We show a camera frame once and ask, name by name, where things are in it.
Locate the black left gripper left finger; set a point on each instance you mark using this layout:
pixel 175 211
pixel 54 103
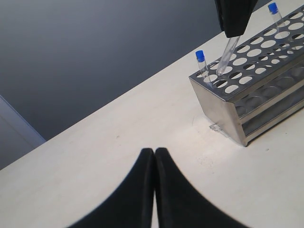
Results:
pixel 131 204

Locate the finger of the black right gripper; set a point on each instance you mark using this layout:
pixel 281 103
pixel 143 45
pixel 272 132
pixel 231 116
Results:
pixel 234 15

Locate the stainless steel test tube rack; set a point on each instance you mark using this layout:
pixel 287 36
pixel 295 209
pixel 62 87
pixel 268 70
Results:
pixel 262 85

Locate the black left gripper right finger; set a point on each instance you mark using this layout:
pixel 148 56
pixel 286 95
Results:
pixel 179 204

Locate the blue capped tube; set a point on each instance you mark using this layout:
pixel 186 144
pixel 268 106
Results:
pixel 204 72
pixel 229 50
pixel 280 23

